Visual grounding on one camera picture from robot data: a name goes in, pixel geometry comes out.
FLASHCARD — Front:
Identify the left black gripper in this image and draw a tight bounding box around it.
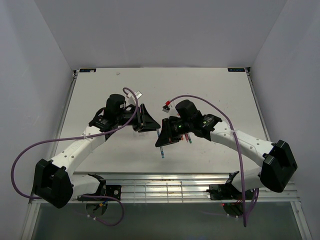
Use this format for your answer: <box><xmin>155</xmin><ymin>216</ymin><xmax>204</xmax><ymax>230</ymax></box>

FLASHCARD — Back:
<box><xmin>116</xmin><ymin>103</ymin><xmax>161</xmax><ymax>133</ymax></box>

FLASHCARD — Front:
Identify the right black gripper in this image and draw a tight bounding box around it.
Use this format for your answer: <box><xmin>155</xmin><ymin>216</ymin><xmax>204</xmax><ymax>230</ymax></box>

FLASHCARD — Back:
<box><xmin>155</xmin><ymin>117</ymin><xmax>193</xmax><ymax>148</ymax></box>

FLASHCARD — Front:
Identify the blue gel pen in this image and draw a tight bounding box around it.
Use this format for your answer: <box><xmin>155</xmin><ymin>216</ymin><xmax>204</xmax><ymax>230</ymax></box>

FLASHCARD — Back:
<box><xmin>156</xmin><ymin>129</ymin><xmax>165</xmax><ymax>159</ymax></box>

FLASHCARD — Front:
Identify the red gel pen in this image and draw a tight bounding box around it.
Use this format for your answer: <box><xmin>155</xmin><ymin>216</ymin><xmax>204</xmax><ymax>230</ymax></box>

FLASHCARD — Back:
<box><xmin>184</xmin><ymin>133</ymin><xmax>190</xmax><ymax>143</ymax></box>

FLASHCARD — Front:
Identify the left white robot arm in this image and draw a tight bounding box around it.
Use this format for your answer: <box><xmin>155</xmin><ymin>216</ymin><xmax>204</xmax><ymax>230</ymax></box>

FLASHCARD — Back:
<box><xmin>33</xmin><ymin>94</ymin><xmax>161</xmax><ymax>209</ymax></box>

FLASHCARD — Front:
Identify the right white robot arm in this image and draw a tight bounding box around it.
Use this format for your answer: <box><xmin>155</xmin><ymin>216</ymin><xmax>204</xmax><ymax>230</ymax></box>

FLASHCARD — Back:
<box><xmin>155</xmin><ymin>100</ymin><xmax>298</xmax><ymax>199</ymax></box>

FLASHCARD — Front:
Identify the left blue corner label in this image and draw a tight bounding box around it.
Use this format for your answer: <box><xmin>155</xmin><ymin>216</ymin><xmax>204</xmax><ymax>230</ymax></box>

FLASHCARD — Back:
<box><xmin>79</xmin><ymin>68</ymin><xmax>97</xmax><ymax>73</ymax></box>

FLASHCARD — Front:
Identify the blue corner label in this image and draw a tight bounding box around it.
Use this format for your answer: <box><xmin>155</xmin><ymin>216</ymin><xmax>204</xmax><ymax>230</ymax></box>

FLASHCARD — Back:
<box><xmin>79</xmin><ymin>68</ymin><xmax>97</xmax><ymax>73</ymax></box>
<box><xmin>227</xmin><ymin>67</ymin><xmax>246</xmax><ymax>73</ymax></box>

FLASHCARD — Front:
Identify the right blue corner label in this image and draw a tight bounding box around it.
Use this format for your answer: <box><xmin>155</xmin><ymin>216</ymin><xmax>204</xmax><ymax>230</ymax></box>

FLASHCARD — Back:
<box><xmin>227</xmin><ymin>67</ymin><xmax>246</xmax><ymax>73</ymax></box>

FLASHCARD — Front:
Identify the aluminium rail frame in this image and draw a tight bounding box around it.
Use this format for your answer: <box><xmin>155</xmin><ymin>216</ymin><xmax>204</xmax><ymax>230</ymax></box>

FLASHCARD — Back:
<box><xmin>29</xmin><ymin>67</ymin><xmax>301</xmax><ymax>206</ymax></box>

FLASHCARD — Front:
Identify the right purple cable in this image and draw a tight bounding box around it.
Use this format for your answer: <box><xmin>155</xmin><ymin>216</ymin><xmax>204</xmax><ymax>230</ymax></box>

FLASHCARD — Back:
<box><xmin>169</xmin><ymin>94</ymin><xmax>260</xmax><ymax>228</ymax></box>

